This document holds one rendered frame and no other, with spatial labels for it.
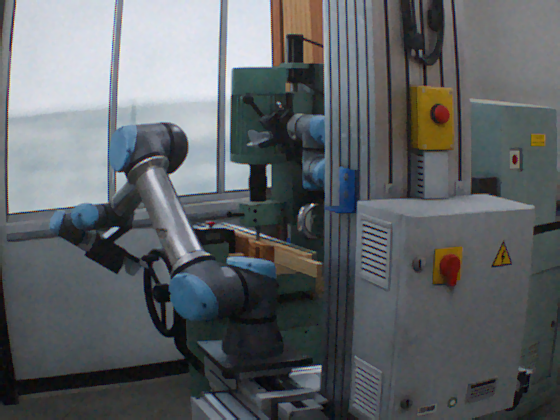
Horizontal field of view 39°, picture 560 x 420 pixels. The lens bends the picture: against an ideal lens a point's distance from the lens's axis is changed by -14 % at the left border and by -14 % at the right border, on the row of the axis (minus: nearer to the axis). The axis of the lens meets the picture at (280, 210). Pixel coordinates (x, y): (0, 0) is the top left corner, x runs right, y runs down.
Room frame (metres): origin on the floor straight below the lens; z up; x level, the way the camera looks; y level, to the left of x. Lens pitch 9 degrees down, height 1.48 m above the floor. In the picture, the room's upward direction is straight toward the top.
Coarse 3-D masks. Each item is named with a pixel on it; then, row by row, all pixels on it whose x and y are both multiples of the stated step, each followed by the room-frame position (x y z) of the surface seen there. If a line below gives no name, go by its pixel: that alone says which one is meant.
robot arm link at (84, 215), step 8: (80, 208) 2.38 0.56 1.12; (88, 208) 2.39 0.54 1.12; (96, 208) 2.44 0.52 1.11; (72, 216) 2.39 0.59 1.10; (80, 216) 2.37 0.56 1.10; (88, 216) 2.38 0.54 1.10; (96, 216) 2.40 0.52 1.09; (104, 216) 2.44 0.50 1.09; (64, 224) 2.43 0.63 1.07; (72, 224) 2.40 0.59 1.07; (80, 224) 2.37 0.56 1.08; (88, 224) 2.37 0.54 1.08; (96, 224) 2.42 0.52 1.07; (104, 224) 2.45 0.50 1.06; (72, 232) 2.42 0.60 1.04; (80, 232) 2.42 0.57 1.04
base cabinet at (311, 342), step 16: (192, 336) 2.92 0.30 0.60; (208, 336) 2.80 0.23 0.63; (288, 336) 2.65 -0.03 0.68; (304, 336) 2.68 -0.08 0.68; (320, 336) 2.71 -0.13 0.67; (304, 352) 2.68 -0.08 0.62; (320, 352) 2.71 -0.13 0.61; (192, 368) 2.93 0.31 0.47; (192, 384) 2.94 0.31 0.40; (208, 384) 2.82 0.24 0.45
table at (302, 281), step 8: (224, 264) 2.71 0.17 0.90; (296, 272) 2.60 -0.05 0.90; (280, 280) 2.57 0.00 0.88; (288, 280) 2.59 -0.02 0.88; (296, 280) 2.60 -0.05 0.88; (304, 280) 2.61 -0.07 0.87; (312, 280) 2.63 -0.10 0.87; (280, 288) 2.57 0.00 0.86; (288, 288) 2.58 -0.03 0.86; (296, 288) 2.60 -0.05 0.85; (304, 288) 2.61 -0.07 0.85; (312, 288) 2.63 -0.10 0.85
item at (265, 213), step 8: (272, 200) 2.89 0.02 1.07; (280, 200) 2.88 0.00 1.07; (240, 208) 2.84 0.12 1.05; (248, 208) 2.80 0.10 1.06; (256, 208) 2.81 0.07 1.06; (264, 208) 2.82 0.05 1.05; (272, 208) 2.84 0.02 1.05; (280, 208) 2.85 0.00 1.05; (240, 216) 2.85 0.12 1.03; (248, 216) 2.80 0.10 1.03; (256, 216) 2.81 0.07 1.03; (264, 216) 2.82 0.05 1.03; (272, 216) 2.84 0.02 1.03; (280, 216) 2.85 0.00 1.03; (248, 224) 2.80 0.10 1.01; (256, 224) 2.81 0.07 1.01; (264, 224) 2.82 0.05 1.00; (272, 224) 2.84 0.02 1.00
